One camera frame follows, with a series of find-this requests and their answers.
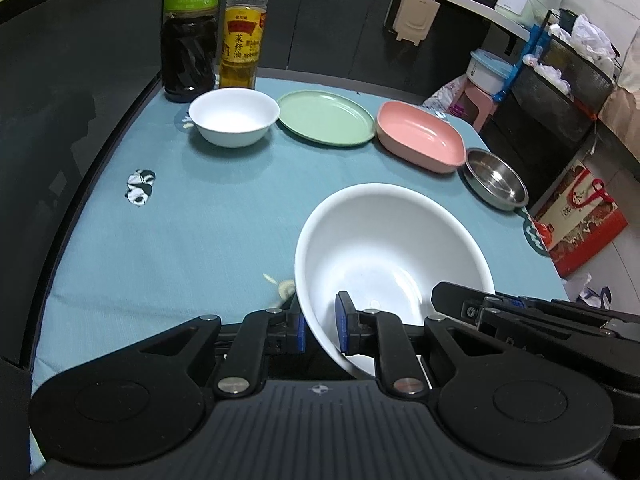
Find small white plastic bag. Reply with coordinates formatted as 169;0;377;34
532;62;571;93

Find white container with blue lid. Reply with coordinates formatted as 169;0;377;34
466;49;516;96

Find blue long-handled brush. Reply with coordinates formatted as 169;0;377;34
500;25;546;101

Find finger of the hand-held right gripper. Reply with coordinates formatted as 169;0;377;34
431;281;640;329
476;308;640;392

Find yellow oil bottle red label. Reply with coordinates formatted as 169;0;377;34
218;0;271;91

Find beige hanging bin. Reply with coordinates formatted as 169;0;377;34
390;0;441;43

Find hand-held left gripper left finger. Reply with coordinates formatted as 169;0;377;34
140;296;307;397

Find stainless steel bowl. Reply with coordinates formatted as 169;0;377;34
461;148;529;212

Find pink plastic stool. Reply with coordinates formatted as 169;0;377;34
450;80;501;133

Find pink square dish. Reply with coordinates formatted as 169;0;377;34
375;101;468;175

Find red and beige gift bag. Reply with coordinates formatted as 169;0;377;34
534;160;630;278

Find patterned foil bag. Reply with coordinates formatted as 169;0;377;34
422;75;468;121

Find small white bowl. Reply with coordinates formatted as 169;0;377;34
188;87;281;149

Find white countertop appliance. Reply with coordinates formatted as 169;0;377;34
495;0;538;26

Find dark vinegar bottle green label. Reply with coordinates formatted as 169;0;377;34
161;0;222;104

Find light blue tablecloth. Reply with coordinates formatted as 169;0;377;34
30;77;571;476

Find dark kitchen cabinets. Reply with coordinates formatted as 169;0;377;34
250;0;506;101

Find black mesh cart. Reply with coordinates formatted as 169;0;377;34
492;25;616;201

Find translucent plastic bag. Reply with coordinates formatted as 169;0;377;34
575;274;626;311

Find large white plastic bag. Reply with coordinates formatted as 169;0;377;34
550;12;618;61

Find green round plate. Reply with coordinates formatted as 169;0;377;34
276;90;377;148

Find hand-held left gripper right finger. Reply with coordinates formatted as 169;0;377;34
334;291;501;397

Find large white bowl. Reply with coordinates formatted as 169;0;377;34
294;183;497;380

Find beige paper sack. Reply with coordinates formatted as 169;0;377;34
597;80;640;171

